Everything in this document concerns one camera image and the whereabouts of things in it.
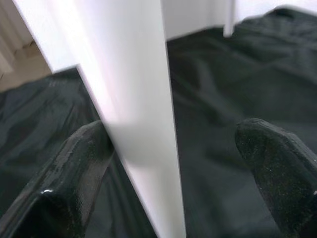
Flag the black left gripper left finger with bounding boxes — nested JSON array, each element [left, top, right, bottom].
[[0, 119, 115, 238]]

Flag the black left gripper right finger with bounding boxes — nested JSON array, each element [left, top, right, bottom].
[[234, 118, 317, 238]]

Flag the white plastic table leg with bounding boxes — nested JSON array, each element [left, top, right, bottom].
[[71, 0, 187, 238], [223, 0, 235, 38]]

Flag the black table cloth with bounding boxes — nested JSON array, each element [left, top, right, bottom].
[[0, 7, 317, 238]]

